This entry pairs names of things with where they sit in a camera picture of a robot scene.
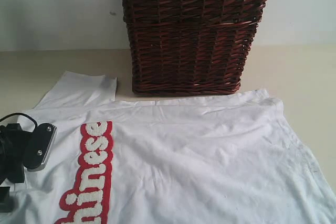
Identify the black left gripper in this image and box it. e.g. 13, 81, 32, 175
0, 123, 34, 213

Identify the dark brown wicker basket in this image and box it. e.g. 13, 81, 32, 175
122, 0, 267, 96

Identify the white t-shirt with red print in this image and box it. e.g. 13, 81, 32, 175
1, 72, 335, 223

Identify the black cable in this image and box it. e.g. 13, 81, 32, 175
0, 112, 39, 132

